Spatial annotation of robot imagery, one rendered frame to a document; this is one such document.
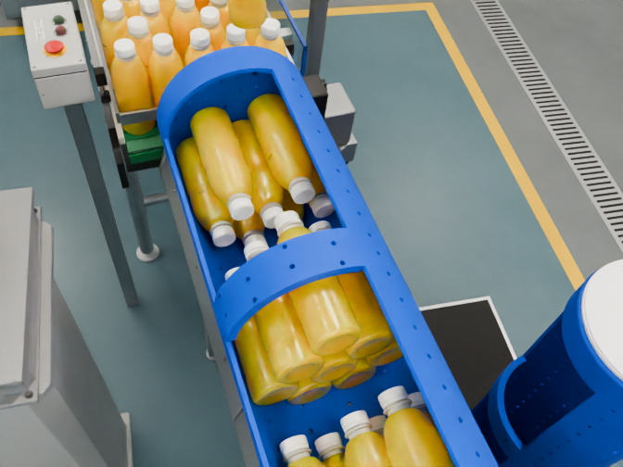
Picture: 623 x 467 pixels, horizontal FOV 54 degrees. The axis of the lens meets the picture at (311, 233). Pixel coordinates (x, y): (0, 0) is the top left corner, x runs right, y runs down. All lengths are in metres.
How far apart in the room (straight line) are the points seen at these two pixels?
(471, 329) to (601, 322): 0.99
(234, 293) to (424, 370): 0.27
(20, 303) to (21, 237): 0.13
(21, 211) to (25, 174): 1.52
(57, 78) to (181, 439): 1.15
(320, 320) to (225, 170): 0.33
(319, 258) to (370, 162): 1.82
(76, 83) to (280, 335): 0.71
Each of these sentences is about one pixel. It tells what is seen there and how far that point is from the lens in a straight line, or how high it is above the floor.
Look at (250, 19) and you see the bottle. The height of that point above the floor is 1.19.
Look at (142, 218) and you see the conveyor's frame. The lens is 2.09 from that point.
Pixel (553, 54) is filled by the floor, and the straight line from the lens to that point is 3.49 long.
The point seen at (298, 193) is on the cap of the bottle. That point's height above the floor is 1.13.
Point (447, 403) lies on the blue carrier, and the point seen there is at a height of 1.21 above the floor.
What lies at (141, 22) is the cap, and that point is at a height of 1.12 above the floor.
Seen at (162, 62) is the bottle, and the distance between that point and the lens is 1.31.
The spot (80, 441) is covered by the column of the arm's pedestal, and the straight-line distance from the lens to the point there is 1.37.
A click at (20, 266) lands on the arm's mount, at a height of 1.07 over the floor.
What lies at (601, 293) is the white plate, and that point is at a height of 1.04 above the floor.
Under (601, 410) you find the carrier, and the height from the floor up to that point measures 0.93.
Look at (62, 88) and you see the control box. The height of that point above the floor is 1.05.
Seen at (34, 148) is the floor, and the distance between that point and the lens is 2.71.
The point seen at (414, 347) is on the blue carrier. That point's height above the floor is 1.21.
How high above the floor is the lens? 1.91
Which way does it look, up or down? 55 degrees down
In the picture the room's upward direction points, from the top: 9 degrees clockwise
